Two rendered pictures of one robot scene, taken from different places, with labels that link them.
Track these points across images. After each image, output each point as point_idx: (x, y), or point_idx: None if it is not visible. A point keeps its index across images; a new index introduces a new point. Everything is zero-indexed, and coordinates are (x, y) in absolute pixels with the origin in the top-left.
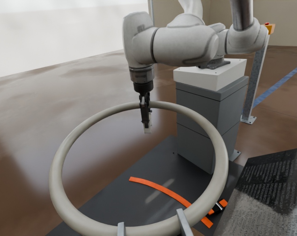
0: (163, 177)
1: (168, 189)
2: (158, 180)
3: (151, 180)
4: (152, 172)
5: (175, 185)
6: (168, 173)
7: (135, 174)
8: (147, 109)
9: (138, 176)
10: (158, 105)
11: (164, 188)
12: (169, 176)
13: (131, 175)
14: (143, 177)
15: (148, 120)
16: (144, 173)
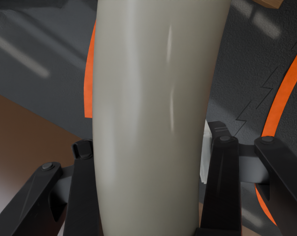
0: (66, 38)
1: (94, 20)
2: (76, 51)
3: (83, 66)
4: (60, 70)
5: (79, 3)
6: (49, 27)
7: (77, 108)
8: (240, 206)
9: (79, 99)
10: (207, 98)
11: (94, 32)
12: (59, 23)
13: (81, 116)
14: (78, 87)
15: (276, 147)
16: (65, 87)
